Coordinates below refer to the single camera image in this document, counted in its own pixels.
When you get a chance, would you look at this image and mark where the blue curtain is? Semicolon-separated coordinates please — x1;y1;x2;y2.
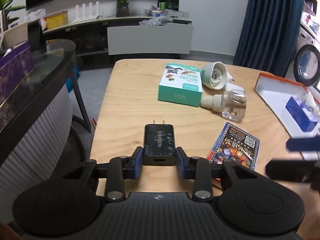
233;0;304;77

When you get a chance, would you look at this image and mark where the wooden table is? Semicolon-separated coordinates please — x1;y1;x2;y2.
90;59;319;239

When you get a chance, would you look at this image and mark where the TV console cabinet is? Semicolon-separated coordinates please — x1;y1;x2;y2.
44;16;193;60

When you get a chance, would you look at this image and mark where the orange white open box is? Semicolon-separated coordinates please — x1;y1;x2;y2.
254;72;320;161

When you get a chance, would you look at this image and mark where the clear plastic items pile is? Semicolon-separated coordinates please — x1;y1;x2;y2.
139;16;168;26

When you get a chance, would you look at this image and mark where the black glass side table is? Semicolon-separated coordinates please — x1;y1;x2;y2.
1;40;91;223

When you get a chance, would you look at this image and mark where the black USB charger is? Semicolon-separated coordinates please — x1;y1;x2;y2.
143;123;176;166

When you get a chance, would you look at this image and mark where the white wifi router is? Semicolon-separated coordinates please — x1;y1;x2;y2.
73;1;99;23

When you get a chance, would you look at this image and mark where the white plug-in device in box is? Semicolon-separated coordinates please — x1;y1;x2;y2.
303;91;319;117

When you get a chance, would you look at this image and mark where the white plastic bag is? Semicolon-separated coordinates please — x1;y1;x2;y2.
23;9;47;30

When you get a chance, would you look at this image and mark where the blue small box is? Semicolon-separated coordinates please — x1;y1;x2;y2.
285;96;318;132

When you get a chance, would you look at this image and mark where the black green display card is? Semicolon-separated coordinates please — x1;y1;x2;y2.
158;0;180;11

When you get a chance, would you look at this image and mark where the blue playing card pack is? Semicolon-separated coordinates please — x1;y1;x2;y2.
207;122;260;170

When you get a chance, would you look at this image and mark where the white mosquito repellent heater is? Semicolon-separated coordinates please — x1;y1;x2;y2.
201;62;233;90

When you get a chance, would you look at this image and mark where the purple gold gift box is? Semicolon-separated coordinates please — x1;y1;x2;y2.
1;41;34;130

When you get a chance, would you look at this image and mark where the green white bandage box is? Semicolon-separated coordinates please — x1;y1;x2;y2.
158;63;203;107

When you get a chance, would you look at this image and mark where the clear liquid refill bottle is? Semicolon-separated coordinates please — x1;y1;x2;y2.
200;89;247;122

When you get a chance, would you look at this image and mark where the yellow box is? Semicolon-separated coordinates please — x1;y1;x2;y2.
46;10;68;30

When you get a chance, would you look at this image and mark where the wall shelf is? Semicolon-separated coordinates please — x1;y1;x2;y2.
301;0;319;35

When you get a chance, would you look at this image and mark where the silver washing machine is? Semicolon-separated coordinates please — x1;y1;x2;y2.
285;26;319;87

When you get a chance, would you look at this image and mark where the white square charger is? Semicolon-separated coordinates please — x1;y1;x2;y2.
225;82;245;93

